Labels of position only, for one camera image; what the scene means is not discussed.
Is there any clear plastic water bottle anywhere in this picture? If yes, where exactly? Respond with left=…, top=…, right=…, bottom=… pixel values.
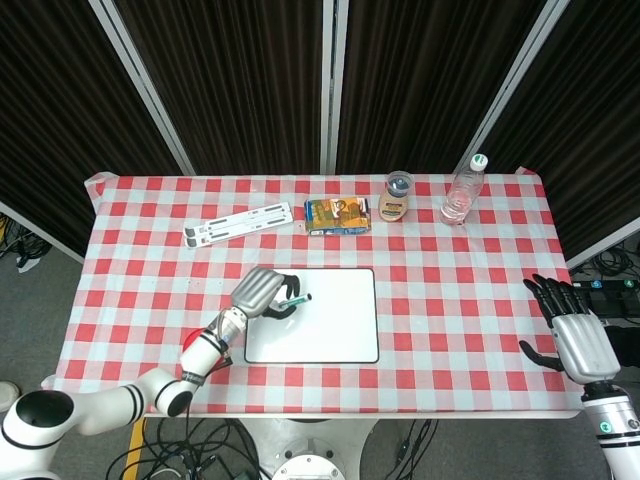
left=439, top=153, right=490, bottom=226

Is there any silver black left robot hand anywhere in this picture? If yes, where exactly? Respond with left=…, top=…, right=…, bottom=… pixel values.
left=232, top=265, right=303, bottom=321

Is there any black power strip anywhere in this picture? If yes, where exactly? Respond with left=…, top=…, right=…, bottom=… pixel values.
left=572, top=278, right=640, bottom=317

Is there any red white checkered tablecloth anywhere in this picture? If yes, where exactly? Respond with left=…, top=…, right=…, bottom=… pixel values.
left=42, top=167, right=587, bottom=419

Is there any dark ribbed partition panel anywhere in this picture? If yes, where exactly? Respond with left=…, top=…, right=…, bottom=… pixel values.
left=322, top=0, right=571, bottom=176
left=89, top=0, right=334, bottom=176
left=0, top=0, right=196, bottom=265
left=454, top=0, right=640, bottom=272

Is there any white board with black rim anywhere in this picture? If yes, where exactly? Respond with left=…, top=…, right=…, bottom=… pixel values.
left=243, top=267, right=380, bottom=365

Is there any black floor cable bundle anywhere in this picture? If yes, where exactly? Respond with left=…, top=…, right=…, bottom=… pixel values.
left=107, top=415, right=262, bottom=480

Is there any black fabric item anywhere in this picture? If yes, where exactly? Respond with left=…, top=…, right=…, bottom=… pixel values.
left=603, top=323, right=640, bottom=371

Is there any orange blue snack packet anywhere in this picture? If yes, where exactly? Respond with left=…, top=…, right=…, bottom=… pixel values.
left=304, top=196, right=373, bottom=237

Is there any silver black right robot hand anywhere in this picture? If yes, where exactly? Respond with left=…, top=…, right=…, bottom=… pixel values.
left=518, top=273, right=622, bottom=386

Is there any cable tangle with white plug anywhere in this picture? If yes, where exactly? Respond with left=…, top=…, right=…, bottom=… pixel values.
left=0, top=213, right=50, bottom=274

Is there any black cable tangle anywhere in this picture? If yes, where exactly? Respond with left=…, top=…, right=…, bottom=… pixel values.
left=569, top=238, right=640, bottom=282

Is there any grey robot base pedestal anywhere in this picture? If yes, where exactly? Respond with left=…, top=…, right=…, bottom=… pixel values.
left=243, top=417, right=382, bottom=480

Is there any white folding stand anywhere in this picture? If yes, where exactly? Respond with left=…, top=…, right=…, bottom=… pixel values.
left=183, top=200, right=294, bottom=249

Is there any yellow floor tape strip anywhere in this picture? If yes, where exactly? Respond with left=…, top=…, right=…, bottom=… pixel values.
left=122, top=417, right=148, bottom=480

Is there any black cable with inline switch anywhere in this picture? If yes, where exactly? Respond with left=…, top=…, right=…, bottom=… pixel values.
left=393, top=418, right=434, bottom=480

